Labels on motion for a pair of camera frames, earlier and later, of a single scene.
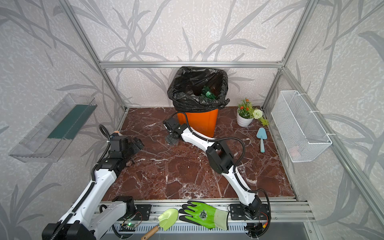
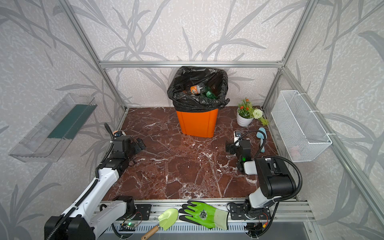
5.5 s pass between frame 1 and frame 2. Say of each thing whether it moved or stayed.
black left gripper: stayed
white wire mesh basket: stayed
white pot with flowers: stayed
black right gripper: moved
